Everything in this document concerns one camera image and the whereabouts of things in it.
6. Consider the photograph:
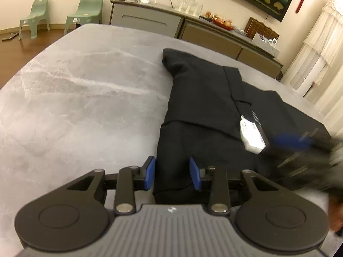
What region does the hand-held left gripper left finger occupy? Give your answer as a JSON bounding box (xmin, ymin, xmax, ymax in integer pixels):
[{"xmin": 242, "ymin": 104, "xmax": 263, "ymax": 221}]
[{"xmin": 66, "ymin": 155, "xmax": 156, "ymax": 215}]

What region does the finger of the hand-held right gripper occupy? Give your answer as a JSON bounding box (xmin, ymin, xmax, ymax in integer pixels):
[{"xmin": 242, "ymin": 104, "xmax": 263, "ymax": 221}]
[{"xmin": 276, "ymin": 132, "xmax": 315, "ymax": 152}]

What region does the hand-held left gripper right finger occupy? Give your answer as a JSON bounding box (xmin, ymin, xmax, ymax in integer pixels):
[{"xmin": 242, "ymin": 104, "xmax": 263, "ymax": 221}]
[{"xmin": 189, "ymin": 157, "xmax": 279, "ymax": 215}]

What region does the black garment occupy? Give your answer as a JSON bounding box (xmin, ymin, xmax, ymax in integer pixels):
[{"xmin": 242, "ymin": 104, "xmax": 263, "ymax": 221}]
[{"xmin": 153, "ymin": 48, "xmax": 333, "ymax": 205}]

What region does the person's right hand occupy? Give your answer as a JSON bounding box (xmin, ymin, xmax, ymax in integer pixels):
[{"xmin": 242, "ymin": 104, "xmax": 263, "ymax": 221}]
[{"xmin": 328, "ymin": 193, "xmax": 343, "ymax": 236}]

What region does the white clothing tag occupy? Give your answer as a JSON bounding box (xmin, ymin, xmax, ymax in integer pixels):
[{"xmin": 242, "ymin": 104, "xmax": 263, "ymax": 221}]
[{"xmin": 239, "ymin": 116, "xmax": 266, "ymax": 155}]

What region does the white cardboard box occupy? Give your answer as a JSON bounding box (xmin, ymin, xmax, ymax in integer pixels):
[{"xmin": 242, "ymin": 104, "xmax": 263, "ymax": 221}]
[{"xmin": 252, "ymin": 33, "xmax": 280, "ymax": 57}]

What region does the white floor air conditioner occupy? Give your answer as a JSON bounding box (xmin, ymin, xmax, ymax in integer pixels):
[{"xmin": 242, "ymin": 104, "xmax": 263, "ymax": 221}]
[{"xmin": 281, "ymin": 0, "xmax": 343, "ymax": 118}]

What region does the red plate of fruit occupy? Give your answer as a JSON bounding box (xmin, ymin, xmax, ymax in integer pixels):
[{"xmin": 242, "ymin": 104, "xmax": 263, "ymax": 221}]
[{"xmin": 200, "ymin": 11, "xmax": 236, "ymax": 30}]

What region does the grey and brown TV cabinet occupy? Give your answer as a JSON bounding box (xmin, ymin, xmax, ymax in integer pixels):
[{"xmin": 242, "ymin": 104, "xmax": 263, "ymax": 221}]
[{"xmin": 109, "ymin": 0, "xmax": 284, "ymax": 79}]

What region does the set of clear glass cups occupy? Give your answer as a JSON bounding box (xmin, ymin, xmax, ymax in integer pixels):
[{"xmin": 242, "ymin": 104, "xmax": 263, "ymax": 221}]
[{"xmin": 175, "ymin": 0, "xmax": 204, "ymax": 15}]

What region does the green plastic child chair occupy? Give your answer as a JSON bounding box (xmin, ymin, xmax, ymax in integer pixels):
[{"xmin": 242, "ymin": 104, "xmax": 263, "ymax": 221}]
[
  {"xmin": 64, "ymin": 0, "xmax": 104, "ymax": 35},
  {"xmin": 19, "ymin": 0, "xmax": 51, "ymax": 40}
]

